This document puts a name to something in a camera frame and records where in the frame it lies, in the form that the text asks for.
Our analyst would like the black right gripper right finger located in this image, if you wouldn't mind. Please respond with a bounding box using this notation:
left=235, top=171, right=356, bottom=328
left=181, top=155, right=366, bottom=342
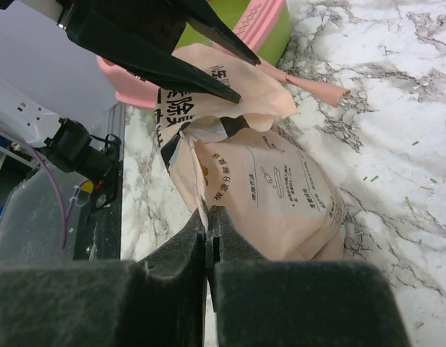
left=206, top=207, right=410, bottom=346

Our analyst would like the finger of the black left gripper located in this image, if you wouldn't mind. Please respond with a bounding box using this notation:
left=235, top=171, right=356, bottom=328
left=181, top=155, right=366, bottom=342
left=168, top=0, right=261, bottom=66
left=66, top=9, right=241, bottom=103

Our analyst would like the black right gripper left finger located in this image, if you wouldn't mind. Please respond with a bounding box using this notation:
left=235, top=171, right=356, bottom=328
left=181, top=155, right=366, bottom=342
left=0, top=213, right=206, bottom=346

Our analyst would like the peach cat litter bag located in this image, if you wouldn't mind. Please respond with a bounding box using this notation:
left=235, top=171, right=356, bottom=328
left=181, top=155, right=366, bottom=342
left=153, top=43, right=352, bottom=262

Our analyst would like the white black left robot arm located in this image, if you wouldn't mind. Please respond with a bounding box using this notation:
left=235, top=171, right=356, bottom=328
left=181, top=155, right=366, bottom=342
left=0, top=0, right=260, bottom=181

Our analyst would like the pink green litter box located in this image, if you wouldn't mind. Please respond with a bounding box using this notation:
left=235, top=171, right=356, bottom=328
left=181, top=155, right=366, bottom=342
left=97, top=1, right=291, bottom=110

